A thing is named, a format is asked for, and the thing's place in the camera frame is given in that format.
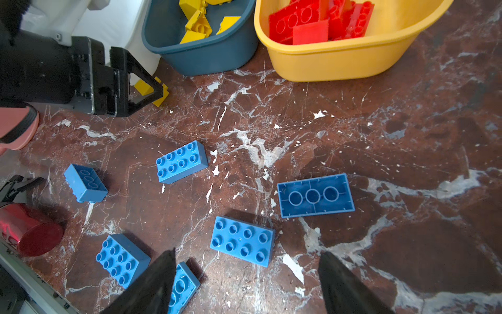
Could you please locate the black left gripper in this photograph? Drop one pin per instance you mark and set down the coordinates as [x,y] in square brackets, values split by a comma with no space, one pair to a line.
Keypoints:
[51,74]

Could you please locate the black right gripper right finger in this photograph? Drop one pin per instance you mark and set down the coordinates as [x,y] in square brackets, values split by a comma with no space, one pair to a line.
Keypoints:
[343,292]

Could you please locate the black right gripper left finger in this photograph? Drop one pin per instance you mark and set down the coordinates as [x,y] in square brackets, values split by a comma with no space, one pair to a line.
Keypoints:
[151,291]

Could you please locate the blue lego brick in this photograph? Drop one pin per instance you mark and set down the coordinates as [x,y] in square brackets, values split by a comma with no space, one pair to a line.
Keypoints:
[184,287]
[251,243]
[181,163]
[85,184]
[122,259]
[316,196]

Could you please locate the small yellow lego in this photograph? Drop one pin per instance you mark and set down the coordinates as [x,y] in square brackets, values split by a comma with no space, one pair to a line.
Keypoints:
[191,36]
[144,89]

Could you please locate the red lego brick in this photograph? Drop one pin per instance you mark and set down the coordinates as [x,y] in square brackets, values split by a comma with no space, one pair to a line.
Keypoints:
[297,13]
[356,18]
[339,14]
[315,32]

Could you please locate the yellow curved lego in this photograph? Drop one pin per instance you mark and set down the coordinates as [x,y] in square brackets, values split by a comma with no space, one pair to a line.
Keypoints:
[189,7]

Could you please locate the yellow lego brick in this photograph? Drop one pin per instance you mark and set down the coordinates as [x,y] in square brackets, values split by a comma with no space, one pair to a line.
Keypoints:
[199,24]
[217,2]
[227,23]

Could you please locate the white plastic bin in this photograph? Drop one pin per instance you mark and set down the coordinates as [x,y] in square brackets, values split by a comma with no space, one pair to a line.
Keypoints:
[113,23]

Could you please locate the dark teal plastic bin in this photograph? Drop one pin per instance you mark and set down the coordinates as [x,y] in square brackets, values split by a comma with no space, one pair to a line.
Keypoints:
[221,37]

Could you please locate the yellow plastic bin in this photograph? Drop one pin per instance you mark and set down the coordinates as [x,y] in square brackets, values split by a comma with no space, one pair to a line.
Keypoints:
[393,27]

